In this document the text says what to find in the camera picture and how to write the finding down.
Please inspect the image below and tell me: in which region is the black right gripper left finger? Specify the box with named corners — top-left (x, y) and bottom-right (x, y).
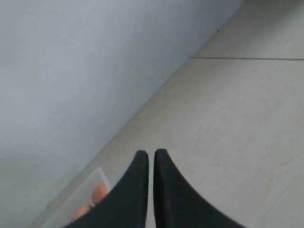
top-left (66, 151), bottom-right (149, 228)

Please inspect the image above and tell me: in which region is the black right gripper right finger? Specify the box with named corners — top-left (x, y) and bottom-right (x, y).
top-left (153, 149), bottom-right (240, 228)

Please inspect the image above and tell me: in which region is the brown egg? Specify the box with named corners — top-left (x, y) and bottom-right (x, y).
top-left (92, 183), bottom-right (109, 205)
top-left (73, 204), bottom-right (93, 221)

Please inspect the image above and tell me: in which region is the clear plastic bin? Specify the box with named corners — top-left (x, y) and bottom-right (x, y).
top-left (31, 167), bottom-right (111, 228)

